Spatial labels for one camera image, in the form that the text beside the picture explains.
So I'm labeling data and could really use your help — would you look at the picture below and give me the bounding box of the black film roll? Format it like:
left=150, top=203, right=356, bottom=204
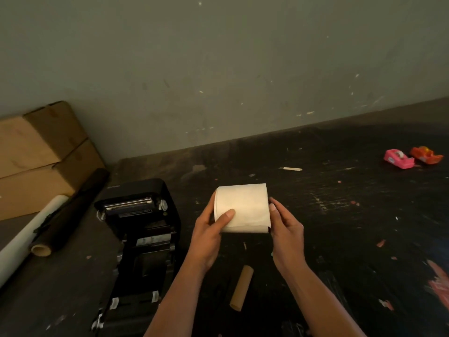
left=29, top=168, right=111, bottom=258

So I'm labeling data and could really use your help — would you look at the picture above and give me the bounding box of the orange tape dispenser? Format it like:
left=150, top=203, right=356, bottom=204
left=409, top=146, right=444, bottom=165

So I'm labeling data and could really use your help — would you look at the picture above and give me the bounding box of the black printer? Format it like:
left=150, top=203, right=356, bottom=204
left=90, top=178, right=182, bottom=337

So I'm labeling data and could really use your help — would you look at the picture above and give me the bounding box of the pink tape dispenser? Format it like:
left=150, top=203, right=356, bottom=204
left=383, top=148, right=416, bottom=170

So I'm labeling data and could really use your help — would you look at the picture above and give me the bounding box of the person's right hand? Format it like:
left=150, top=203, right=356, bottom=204
left=268, top=197, right=308, bottom=275

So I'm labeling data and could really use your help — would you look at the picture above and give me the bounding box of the white film roll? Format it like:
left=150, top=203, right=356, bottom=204
left=0, top=195, right=70, bottom=288

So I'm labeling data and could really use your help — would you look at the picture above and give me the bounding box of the person's left forearm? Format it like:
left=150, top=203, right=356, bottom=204
left=144, top=263, right=208, bottom=337

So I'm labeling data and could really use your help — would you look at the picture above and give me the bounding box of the person's left hand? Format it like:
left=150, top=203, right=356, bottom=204
left=186, top=191, right=236, bottom=274

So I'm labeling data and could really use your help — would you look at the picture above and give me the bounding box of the person's right forearm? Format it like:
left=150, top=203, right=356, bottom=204
left=284, top=263, right=367, bottom=337

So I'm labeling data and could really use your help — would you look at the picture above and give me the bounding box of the brown cardboard core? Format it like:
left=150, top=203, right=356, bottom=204
left=229, top=265, right=254, bottom=312

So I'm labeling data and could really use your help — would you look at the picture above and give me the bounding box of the white paper roll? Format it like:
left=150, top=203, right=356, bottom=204
left=213, top=183, right=272, bottom=234

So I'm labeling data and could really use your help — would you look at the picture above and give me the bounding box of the red printed sticker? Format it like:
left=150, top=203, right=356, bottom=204
left=426, top=259, right=449, bottom=310

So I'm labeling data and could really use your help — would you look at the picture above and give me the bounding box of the brown cardboard box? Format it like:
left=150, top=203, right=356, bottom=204
left=0, top=138, right=105, bottom=221
left=0, top=100, right=88, bottom=179

